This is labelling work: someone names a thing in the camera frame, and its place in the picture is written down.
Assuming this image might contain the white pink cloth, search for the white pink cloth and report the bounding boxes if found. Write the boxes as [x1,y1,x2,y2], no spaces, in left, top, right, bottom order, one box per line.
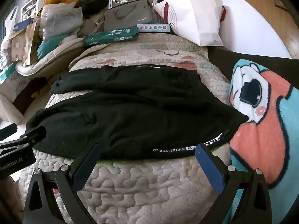
[154,0,227,47]

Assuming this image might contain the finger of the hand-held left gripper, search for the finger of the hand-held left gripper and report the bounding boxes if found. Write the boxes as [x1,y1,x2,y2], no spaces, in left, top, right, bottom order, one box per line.
[20,125,47,148]
[0,123,18,141]

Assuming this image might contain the grey padded mat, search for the grey padded mat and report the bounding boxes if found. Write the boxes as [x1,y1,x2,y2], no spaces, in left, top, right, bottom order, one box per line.
[15,40,88,76]

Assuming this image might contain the teal printed fabric band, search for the teal printed fabric band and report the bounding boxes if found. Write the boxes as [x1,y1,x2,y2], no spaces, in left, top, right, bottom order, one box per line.
[83,26,139,48]

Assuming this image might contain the dark bed frame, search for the dark bed frame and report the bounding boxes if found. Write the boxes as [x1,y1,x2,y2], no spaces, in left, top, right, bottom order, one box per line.
[208,45,299,84]

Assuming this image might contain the clear plastic bag of cloth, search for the clear plastic bag of cloth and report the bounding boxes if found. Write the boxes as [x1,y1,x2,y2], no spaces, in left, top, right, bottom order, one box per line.
[41,3,83,40]

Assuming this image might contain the white shelf unit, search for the white shelf unit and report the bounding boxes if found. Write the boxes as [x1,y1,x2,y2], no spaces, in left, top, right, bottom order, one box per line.
[21,0,46,19]

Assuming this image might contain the beige quilted bed cover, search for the beige quilted bed cover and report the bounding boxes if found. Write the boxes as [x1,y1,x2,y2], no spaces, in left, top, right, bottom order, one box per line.
[17,31,234,224]

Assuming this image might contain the cartoon printed blanket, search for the cartoon printed blanket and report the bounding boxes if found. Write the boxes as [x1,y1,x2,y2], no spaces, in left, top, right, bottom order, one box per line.
[228,58,299,224]

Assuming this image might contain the light blue flat box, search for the light blue flat box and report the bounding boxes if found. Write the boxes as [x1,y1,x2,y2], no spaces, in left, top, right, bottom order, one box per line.
[137,23,170,33]

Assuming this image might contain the black cloth bundle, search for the black cloth bundle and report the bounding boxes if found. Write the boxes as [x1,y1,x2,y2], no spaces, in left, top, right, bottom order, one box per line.
[77,0,110,19]

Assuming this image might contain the white pillow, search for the white pillow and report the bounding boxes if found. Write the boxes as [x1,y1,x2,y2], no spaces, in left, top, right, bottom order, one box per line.
[0,94,24,124]

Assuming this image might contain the brown paper bag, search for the brown paper bag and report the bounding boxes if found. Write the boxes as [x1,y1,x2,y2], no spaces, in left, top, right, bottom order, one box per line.
[22,22,39,66]

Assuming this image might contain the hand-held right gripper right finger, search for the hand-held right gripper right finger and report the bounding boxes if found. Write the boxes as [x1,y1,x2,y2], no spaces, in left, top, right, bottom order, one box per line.
[195,143,272,224]

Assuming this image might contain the brown cloth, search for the brown cloth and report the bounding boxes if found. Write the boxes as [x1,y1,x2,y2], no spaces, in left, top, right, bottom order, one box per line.
[13,77,47,115]

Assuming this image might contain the teal cloth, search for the teal cloth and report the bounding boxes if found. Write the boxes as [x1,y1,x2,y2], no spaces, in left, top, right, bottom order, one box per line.
[37,36,70,60]

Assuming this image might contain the black pants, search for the black pants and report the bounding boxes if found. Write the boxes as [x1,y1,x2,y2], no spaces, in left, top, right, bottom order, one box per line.
[24,64,250,160]

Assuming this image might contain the white plastic bag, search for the white plastic bag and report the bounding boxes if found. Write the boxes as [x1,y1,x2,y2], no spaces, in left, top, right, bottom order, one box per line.
[5,6,19,36]

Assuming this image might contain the grey tote bag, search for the grey tote bag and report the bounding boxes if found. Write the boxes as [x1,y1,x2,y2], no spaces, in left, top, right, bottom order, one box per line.
[103,0,155,31]

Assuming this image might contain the dark blue box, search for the dark blue box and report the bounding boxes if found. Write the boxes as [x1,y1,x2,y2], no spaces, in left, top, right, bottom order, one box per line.
[13,18,33,32]

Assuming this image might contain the beige printed bag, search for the beige printed bag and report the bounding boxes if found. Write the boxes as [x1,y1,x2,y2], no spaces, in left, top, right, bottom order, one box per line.
[0,62,31,96]

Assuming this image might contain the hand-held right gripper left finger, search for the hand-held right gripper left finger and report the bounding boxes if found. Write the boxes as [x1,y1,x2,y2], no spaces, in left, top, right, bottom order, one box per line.
[23,143,101,224]

